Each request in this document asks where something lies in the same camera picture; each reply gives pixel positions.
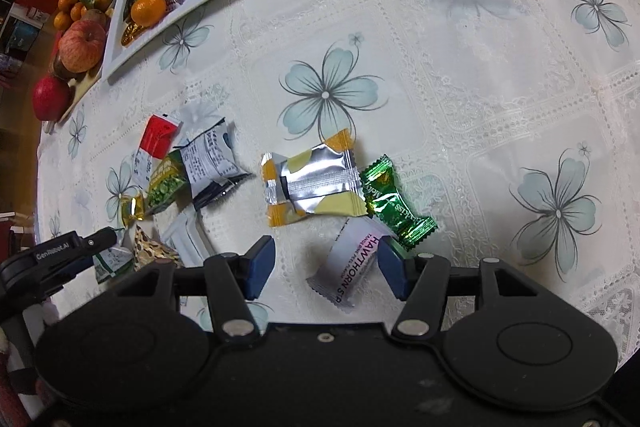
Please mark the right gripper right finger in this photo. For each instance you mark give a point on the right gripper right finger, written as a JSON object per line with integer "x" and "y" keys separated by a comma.
{"x": 420, "y": 282}

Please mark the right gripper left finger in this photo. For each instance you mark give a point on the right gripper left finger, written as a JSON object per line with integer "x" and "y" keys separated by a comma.
{"x": 232, "y": 280}

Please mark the silver grey snack bar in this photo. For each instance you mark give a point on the silver grey snack bar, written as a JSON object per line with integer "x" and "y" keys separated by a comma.
{"x": 187, "y": 237}

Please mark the green white snack packet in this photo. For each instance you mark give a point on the green white snack packet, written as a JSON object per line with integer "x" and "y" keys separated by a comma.
{"x": 111, "y": 263}

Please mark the white hawthorn candy packet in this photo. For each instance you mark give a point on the white hawthorn candy packet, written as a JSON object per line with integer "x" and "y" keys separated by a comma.
{"x": 349, "y": 260}

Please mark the green foil candy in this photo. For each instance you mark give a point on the green foil candy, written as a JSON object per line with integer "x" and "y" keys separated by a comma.
{"x": 385, "y": 201}

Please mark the brown patterned biscuit packet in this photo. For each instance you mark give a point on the brown patterned biscuit packet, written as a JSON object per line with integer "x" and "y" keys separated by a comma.
{"x": 147, "y": 250}

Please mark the green garlic peas packet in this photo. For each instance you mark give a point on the green garlic peas packet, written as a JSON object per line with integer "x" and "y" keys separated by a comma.
{"x": 167, "y": 180}

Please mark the black white cow packet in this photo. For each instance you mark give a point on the black white cow packet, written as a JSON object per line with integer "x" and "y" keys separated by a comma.
{"x": 209, "y": 163}

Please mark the gold candy wrapper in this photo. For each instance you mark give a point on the gold candy wrapper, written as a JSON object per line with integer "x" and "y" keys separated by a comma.
{"x": 132, "y": 210}

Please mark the yellow silver snack packet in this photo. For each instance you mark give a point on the yellow silver snack packet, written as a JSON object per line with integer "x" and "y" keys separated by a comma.
{"x": 323, "y": 180}

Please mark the red white snack packet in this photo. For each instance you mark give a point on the red white snack packet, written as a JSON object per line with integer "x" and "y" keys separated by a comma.
{"x": 158, "y": 134}

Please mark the red apple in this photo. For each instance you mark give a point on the red apple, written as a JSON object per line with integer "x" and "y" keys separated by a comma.
{"x": 50, "y": 98}

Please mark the beige fruit board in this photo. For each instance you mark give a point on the beige fruit board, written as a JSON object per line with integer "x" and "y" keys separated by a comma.
{"x": 79, "y": 88}

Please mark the pink striped apple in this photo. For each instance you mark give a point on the pink striped apple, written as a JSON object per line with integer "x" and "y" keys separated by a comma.
{"x": 82, "y": 46}

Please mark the white floral tablecloth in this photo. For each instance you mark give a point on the white floral tablecloth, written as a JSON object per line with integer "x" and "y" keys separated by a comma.
{"x": 513, "y": 123}

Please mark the gold chocolate coin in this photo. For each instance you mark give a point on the gold chocolate coin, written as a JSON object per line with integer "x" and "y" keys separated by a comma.
{"x": 131, "y": 33}

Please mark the dark plum fruit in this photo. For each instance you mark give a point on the dark plum fruit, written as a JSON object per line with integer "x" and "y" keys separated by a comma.
{"x": 98, "y": 17}

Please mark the front mandarin orange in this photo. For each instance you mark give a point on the front mandarin orange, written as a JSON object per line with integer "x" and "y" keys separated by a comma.
{"x": 147, "y": 13}

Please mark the pile of mandarins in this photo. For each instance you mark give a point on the pile of mandarins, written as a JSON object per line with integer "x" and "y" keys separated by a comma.
{"x": 70, "y": 11}

